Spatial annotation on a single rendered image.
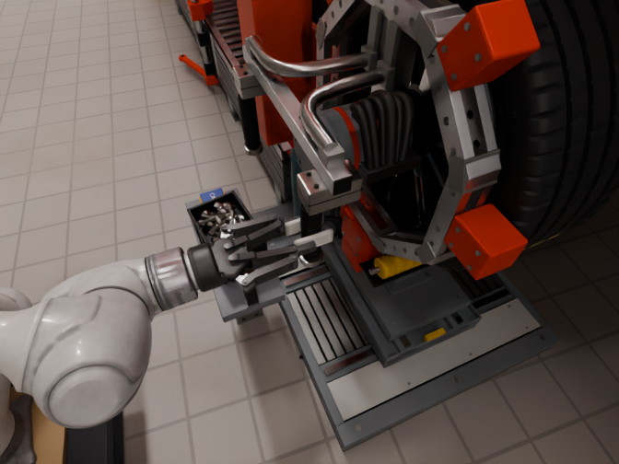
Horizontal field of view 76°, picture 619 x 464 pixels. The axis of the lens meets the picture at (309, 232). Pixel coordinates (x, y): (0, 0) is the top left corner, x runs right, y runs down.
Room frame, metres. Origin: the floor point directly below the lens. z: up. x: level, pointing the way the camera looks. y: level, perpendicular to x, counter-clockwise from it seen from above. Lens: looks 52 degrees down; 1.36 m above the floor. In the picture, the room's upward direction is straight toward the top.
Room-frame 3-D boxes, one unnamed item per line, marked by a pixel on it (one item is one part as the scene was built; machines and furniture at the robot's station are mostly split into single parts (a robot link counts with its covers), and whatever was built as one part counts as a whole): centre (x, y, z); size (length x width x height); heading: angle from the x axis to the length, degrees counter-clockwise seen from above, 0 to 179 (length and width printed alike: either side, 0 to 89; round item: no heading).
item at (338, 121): (0.64, -0.09, 0.85); 0.21 x 0.14 x 0.14; 113
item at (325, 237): (0.40, -0.01, 0.83); 0.07 x 0.01 x 0.03; 113
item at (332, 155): (0.53, -0.08, 1.03); 0.19 x 0.18 x 0.11; 113
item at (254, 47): (0.72, 0.00, 1.03); 0.19 x 0.18 x 0.11; 113
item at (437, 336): (0.75, -0.30, 0.13); 0.50 x 0.36 x 0.10; 23
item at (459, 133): (0.67, -0.15, 0.85); 0.54 x 0.07 x 0.54; 23
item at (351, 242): (0.69, -0.19, 0.48); 0.16 x 0.12 x 0.17; 113
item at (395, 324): (0.74, -0.31, 0.32); 0.40 x 0.30 x 0.28; 23
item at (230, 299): (0.68, 0.23, 0.44); 0.43 x 0.17 x 0.03; 23
